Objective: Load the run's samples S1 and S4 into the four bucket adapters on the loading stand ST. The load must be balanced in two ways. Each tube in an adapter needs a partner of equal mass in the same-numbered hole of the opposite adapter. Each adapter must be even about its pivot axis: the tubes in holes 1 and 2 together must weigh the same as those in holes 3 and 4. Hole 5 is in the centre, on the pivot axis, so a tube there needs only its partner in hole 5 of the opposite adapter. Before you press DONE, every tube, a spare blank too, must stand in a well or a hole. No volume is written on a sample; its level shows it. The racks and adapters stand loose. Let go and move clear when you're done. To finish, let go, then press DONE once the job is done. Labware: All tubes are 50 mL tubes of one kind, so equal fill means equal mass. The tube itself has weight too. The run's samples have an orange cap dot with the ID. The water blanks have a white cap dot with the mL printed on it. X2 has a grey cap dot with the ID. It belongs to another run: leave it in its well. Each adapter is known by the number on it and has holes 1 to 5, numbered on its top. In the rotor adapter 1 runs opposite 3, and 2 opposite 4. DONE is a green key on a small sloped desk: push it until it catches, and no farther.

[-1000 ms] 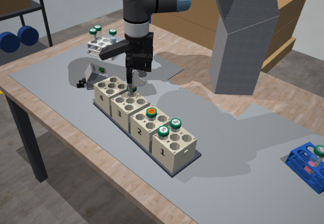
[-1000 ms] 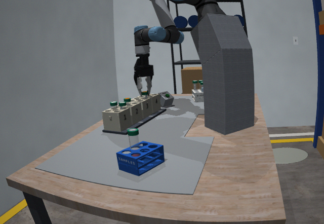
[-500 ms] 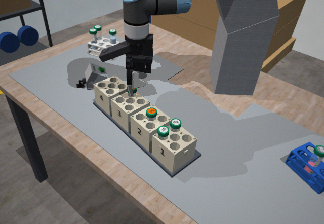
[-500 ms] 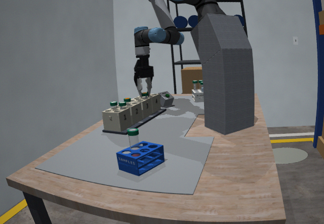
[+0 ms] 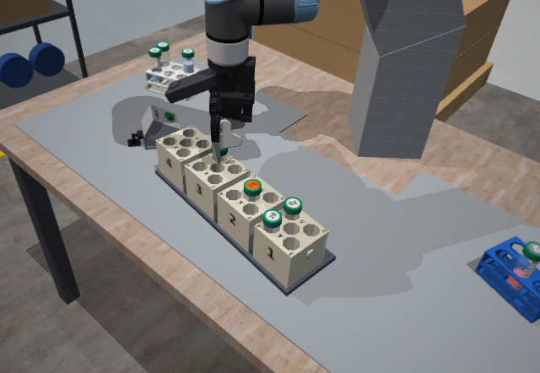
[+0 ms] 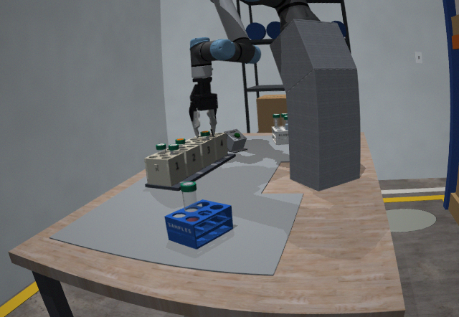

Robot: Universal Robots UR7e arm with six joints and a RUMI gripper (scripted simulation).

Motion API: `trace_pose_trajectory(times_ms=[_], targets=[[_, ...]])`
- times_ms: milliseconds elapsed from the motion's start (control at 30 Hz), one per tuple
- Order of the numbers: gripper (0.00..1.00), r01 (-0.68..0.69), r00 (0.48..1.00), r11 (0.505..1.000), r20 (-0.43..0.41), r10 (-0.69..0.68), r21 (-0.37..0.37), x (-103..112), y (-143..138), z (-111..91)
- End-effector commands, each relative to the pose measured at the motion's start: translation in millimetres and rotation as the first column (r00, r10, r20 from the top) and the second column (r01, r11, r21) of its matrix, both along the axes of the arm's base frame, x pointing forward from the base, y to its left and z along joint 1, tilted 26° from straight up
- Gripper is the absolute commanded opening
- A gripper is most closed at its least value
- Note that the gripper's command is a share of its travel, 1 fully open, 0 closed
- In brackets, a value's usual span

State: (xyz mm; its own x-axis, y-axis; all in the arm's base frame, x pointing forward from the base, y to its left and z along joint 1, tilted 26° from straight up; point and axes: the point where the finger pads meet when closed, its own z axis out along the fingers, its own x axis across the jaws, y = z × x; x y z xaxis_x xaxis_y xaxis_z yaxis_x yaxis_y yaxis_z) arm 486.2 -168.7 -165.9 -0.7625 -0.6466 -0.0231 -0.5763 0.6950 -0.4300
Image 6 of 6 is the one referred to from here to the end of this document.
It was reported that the grey bench mat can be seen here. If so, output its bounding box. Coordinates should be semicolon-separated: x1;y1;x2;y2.
49;136;303;276

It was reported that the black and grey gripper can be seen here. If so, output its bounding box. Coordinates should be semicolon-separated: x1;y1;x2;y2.
189;77;218;138

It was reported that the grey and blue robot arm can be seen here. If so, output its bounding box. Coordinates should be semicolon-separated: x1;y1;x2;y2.
190;0;320;79

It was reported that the blue tube rack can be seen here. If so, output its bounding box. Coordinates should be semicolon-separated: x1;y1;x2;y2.
164;199;233;250

